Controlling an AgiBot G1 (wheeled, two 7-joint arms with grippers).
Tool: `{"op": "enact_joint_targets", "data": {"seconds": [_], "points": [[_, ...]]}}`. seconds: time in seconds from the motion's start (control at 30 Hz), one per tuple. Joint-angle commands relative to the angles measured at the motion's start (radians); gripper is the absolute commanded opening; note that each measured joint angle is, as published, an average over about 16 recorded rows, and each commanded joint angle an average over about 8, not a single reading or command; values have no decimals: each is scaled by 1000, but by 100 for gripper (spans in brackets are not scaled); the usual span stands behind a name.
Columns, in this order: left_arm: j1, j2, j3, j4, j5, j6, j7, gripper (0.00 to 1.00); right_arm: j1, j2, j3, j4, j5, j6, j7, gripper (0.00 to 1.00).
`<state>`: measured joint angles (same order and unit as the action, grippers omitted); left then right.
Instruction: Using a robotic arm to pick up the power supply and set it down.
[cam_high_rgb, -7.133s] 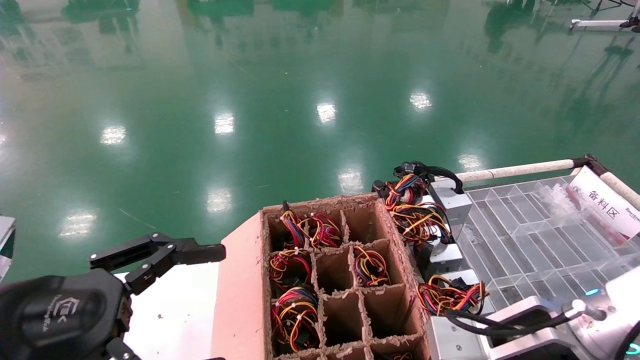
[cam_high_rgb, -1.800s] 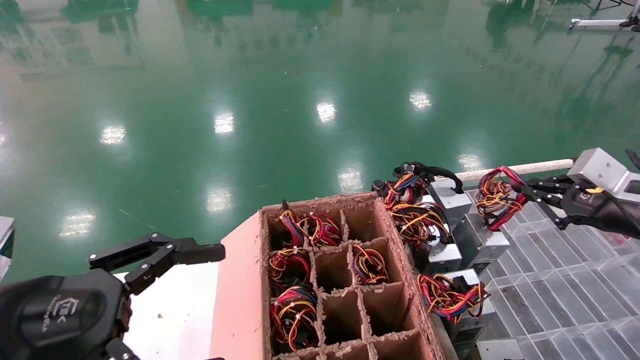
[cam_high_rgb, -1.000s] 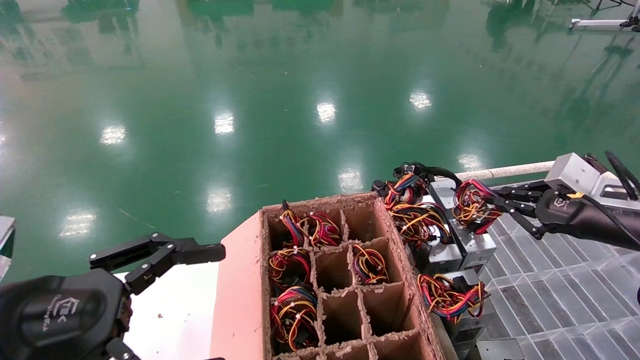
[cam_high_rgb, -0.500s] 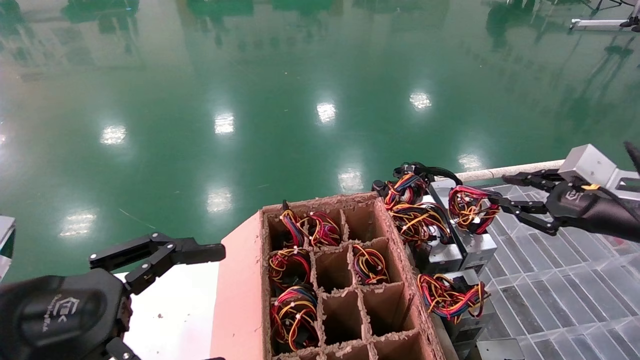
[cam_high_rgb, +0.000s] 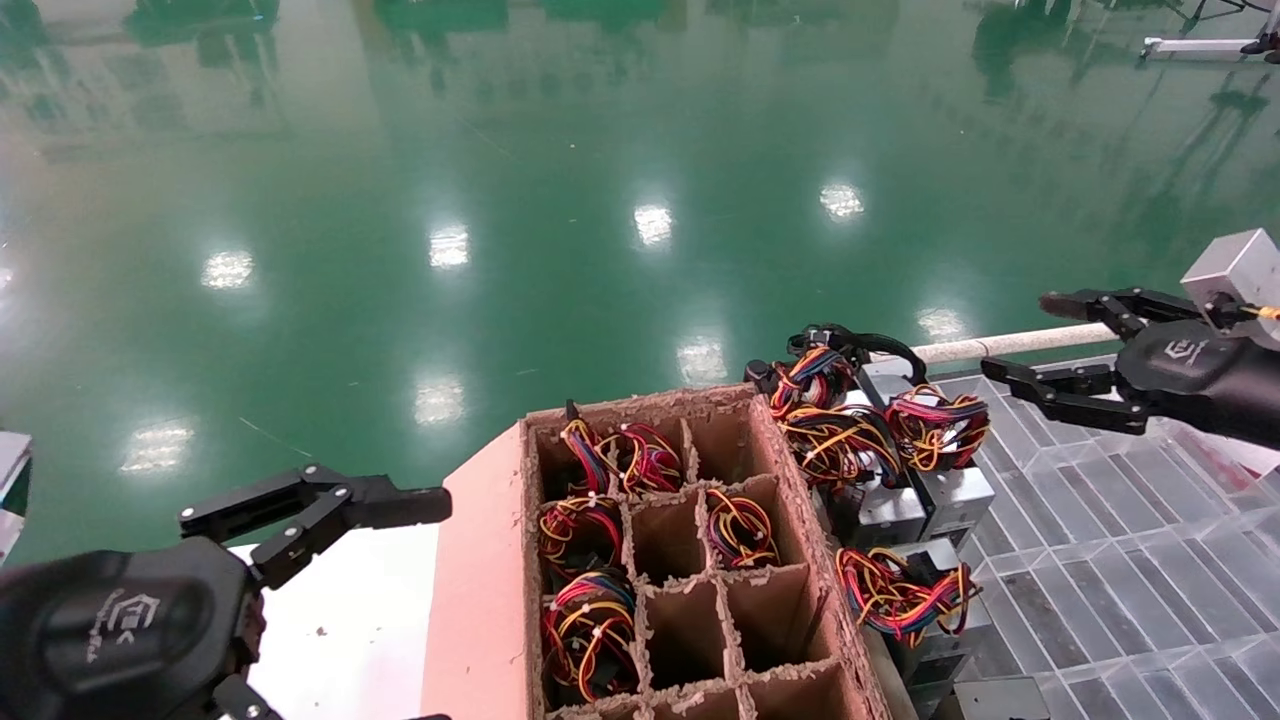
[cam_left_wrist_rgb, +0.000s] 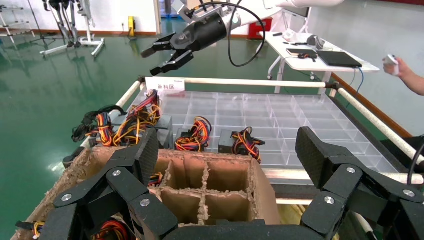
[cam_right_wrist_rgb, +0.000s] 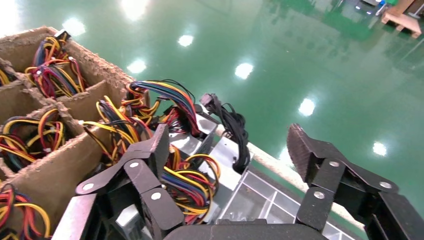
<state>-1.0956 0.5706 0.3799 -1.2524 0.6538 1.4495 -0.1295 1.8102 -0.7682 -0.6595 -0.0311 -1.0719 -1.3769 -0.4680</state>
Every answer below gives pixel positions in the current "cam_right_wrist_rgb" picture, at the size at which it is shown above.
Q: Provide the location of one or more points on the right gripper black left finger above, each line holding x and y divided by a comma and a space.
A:
149, 145

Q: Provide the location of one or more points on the brown cardboard divider box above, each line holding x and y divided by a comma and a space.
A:
56, 179

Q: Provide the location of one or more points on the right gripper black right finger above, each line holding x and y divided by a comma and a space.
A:
308, 152

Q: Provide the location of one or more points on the clear plastic divided tray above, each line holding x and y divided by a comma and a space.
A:
261, 198

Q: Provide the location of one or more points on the wooden pallet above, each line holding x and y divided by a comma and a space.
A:
402, 21

